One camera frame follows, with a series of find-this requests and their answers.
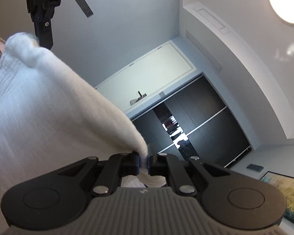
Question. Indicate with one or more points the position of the framed landscape painting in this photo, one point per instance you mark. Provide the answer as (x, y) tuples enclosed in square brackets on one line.
[(286, 185)]

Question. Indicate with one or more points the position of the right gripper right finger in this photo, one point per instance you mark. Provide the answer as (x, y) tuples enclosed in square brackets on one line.
[(170, 167)]

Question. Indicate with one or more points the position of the grey wall switch panel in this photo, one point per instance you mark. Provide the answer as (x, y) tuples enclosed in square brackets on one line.
[(85, 8)]

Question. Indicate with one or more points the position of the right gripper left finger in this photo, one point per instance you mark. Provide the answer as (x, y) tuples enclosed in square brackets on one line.
[(113, 170)]

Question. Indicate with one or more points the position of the black door handle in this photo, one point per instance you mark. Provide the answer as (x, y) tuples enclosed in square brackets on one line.
[(141, 96)]

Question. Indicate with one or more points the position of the ceiling air vent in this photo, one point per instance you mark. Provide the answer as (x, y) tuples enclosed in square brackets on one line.
[(212, 19)]

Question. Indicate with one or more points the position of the dark sliding wardrobe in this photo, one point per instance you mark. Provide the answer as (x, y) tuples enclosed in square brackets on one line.
[(194, 121)]

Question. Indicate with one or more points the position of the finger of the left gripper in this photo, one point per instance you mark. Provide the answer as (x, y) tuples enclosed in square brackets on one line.
[(42, 25)]

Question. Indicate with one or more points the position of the white muslin garment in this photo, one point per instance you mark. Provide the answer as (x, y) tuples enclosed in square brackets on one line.
[(50, 117)]

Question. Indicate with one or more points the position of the white door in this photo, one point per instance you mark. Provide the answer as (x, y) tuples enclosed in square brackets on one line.
[(152, 73)]

